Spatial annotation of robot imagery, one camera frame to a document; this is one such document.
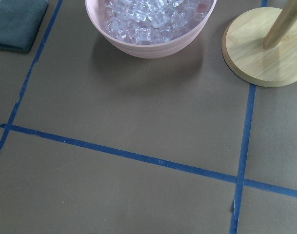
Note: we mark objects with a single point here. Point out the pink bowl with ice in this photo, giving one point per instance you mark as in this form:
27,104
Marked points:
149,29

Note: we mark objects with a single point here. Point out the wooden stand with round base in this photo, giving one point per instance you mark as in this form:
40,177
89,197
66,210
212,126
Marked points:
260,45

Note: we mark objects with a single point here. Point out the dark folded cloth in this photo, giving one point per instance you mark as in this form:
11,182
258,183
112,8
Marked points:
19,23

